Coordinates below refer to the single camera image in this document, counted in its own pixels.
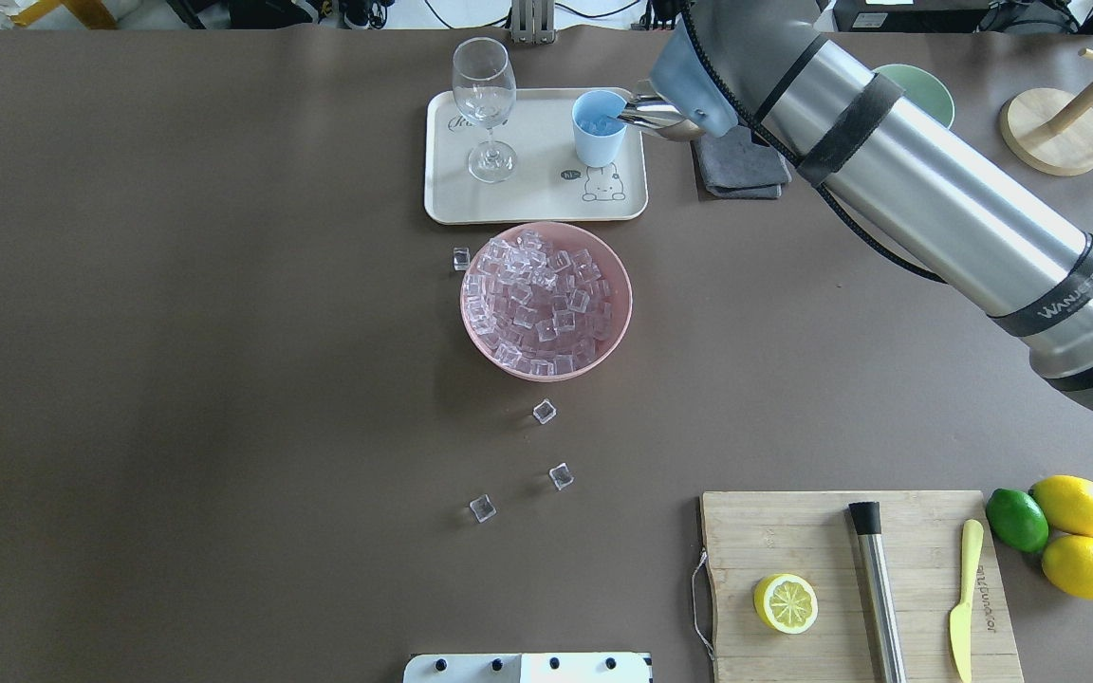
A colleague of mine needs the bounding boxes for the loose clear ice cube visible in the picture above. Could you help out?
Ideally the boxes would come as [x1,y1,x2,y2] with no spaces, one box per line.
[530,398,559,425]

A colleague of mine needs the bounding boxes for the wooden glass holder stand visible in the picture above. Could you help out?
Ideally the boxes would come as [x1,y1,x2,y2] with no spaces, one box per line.
[998,48,1093,176]

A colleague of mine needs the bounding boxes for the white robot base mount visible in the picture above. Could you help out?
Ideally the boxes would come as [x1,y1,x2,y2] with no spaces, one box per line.
[402,650,654,682]

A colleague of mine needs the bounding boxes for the cream rabbit tray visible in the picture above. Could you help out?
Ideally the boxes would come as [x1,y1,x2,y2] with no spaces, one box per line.
[422,89,649,225]

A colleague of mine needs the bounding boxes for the light blue cup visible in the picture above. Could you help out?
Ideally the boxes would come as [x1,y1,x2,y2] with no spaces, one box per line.
[571,90,626,168]

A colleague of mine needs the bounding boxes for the yellow lemon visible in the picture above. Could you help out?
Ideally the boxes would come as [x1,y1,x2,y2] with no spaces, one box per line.
[1029,474,1093,537]
[1041,535,1093,600]

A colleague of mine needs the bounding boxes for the bamboo cutting board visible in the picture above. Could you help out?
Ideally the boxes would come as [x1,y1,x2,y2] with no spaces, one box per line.
[701,491,986,682]

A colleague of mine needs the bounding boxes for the yellow plastic knife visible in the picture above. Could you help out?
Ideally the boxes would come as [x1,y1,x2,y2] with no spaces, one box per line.
[947,519,984,682]

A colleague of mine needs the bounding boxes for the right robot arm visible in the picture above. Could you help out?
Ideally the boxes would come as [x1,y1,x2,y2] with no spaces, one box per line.
[650,1,1093,411]

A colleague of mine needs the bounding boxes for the pile of clear ice cubes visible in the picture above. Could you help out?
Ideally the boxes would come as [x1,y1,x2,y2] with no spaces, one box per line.
[463,229,616,377]

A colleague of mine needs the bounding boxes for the clear wine glass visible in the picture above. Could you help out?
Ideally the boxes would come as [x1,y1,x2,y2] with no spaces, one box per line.
[453,36,517,182]

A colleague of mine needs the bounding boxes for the green lime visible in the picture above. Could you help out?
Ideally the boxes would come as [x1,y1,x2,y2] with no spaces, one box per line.
[985,488,1050,554]

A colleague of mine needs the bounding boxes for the half lemon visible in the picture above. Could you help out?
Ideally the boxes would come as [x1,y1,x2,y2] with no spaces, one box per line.
[753,572,819,635]

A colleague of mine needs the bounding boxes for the grey folded cloth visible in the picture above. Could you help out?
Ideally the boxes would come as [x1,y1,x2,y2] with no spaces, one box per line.
[693,126,792,199]

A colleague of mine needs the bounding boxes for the steel ice scoop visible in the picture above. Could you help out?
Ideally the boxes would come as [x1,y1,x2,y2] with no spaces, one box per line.
[607,79,706,142]

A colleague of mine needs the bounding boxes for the green ceramic bowl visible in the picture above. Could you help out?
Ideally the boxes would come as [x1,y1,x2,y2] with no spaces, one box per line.
[873,64,955,129]

